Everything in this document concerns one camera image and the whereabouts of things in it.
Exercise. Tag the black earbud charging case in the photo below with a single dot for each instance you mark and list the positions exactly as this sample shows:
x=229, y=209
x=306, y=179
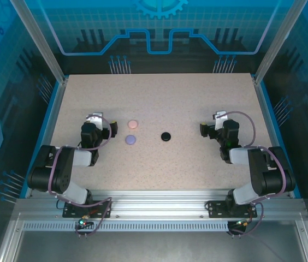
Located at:
x=166, y=136

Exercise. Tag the aluminium table side rail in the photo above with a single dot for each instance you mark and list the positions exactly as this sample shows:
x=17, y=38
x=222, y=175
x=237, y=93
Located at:
x=265, y=109
x=54, y=109

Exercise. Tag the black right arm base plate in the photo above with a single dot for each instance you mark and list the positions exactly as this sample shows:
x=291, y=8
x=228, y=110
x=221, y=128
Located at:
x=214, y=210

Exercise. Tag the purple earbud charging case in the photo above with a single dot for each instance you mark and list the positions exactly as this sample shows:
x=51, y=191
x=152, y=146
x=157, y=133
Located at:
x=130, y=139

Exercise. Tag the aluminium frame post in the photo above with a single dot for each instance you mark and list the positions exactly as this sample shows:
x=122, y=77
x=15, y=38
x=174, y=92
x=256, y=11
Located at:
x=41, y=41
x=279, y=41

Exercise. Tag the aluminium mounting rail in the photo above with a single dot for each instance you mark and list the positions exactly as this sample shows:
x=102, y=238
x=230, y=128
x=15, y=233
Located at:
x=156, y=202

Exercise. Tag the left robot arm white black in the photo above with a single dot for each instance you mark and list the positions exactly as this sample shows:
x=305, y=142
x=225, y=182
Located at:
x=83, y=158

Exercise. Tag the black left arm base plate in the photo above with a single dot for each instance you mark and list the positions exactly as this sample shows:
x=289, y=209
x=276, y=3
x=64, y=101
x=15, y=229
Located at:
x=99, y=203

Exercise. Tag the pink earbud charging case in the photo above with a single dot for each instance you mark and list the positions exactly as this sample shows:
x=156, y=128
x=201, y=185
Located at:
x=133, y=124

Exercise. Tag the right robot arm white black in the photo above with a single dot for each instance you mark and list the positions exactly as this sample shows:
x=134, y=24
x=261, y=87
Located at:
x=238, y=157

